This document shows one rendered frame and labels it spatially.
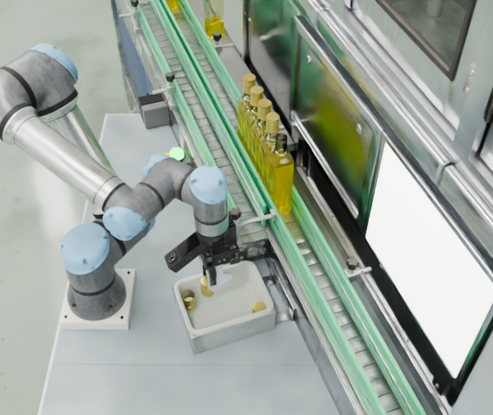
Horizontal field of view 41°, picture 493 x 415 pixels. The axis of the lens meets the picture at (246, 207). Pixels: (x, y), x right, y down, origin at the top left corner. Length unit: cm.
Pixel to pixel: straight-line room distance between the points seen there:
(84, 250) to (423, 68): 86
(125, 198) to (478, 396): 89
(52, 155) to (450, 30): 80
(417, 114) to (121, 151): 116
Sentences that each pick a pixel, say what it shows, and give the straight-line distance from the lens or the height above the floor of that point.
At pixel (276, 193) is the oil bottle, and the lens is 172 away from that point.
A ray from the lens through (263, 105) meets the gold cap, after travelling 169.
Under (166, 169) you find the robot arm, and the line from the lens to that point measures 140.
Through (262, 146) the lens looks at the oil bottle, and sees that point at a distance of 170.
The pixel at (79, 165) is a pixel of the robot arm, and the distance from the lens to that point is 138.
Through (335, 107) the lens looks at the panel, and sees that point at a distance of 161.
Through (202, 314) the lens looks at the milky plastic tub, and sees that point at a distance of 174.
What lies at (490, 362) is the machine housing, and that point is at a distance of 58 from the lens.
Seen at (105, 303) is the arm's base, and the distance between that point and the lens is 171.
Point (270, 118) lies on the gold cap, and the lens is 165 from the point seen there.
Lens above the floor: 222
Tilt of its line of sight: 48 degrees down
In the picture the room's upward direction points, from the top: straight up
